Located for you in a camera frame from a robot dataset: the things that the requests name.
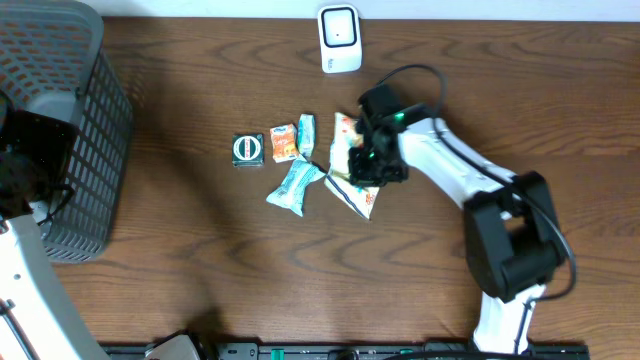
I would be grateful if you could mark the light blue tissue pack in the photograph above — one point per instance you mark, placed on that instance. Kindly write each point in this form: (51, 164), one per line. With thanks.
(306, 135)

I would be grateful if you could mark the teal snack packet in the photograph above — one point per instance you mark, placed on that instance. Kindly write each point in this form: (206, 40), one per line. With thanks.
(290, 194)

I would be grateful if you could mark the orange Kleenex tissue pack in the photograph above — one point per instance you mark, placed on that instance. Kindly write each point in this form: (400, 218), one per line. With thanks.
(284, 143)

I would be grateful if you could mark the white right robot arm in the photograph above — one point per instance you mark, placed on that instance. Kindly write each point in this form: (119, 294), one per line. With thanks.
(513, 241)

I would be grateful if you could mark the grey plastic basket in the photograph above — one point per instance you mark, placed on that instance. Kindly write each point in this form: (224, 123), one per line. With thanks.
(53, 64)

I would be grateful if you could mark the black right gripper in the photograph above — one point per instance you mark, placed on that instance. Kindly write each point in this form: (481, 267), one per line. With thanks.
(359, 176)

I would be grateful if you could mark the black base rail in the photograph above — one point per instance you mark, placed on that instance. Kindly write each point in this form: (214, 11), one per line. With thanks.
(429, 350)

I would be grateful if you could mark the yellow snack bag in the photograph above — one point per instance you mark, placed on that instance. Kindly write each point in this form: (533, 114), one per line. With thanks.
(360, 199)

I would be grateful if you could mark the green round-logo box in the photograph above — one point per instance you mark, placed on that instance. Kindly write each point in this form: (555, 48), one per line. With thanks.
(248, 150)

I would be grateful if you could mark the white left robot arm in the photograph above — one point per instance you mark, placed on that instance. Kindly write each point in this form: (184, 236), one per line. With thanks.
(38, 318)

